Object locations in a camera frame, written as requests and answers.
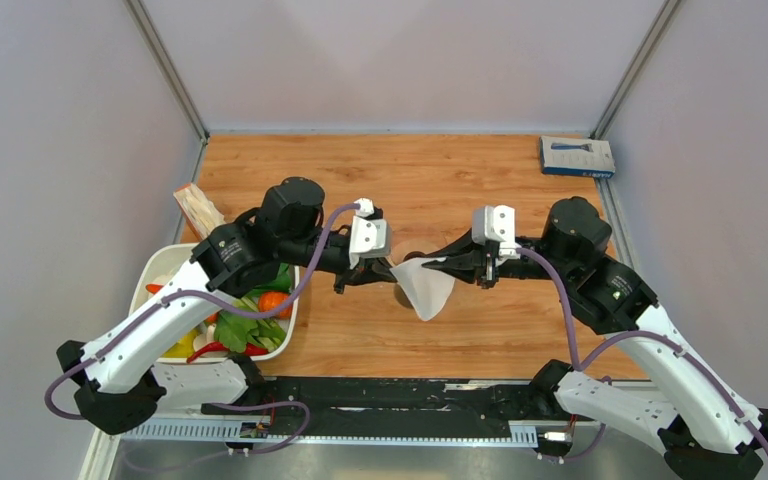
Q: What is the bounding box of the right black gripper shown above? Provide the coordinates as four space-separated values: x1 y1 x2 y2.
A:
421 224 577 289

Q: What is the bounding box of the smoked glass carafe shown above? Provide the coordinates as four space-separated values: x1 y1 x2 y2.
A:
394 289 413 309

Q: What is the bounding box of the white paper coffee filter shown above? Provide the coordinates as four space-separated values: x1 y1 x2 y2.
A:
390 258 455 322

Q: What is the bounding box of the white vegetable tray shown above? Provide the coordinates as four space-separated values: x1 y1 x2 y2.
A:
129 243 301 364

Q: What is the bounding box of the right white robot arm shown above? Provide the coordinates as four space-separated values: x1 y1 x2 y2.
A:
424 196 768 479

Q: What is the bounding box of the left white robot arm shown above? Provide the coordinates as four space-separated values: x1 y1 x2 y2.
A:
57 177 393 435

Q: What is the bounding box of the coffee filter pack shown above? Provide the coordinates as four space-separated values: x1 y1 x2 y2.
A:
173 183 226 240

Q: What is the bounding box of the green bok choy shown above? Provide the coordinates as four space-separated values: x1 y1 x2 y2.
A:
249 264 294 296

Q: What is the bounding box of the small orange pumpkin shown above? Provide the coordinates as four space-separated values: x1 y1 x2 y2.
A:
258 291 294 320

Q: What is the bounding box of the red chili pepper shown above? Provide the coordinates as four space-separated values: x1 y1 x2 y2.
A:
186 341 269 364

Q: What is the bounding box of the green leafy vegetable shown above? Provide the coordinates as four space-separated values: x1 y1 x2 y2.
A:
214 295 288 353

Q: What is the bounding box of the blue white box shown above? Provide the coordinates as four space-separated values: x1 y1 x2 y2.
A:
538 136 616 178

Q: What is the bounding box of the yellow napa cabbage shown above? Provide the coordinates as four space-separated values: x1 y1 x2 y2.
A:
162 329 200 360

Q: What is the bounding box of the orange carrot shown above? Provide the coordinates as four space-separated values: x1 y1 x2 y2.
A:
145 283 164 295

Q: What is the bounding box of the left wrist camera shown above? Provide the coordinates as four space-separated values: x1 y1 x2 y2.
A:
348 198 392 268

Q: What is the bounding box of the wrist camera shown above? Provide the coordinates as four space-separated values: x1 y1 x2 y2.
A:
348 198 392 268
471 205 521 264

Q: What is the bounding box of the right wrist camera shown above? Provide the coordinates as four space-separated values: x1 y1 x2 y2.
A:
471 205 521 264

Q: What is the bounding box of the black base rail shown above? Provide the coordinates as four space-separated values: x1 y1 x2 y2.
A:
233 377 570 439

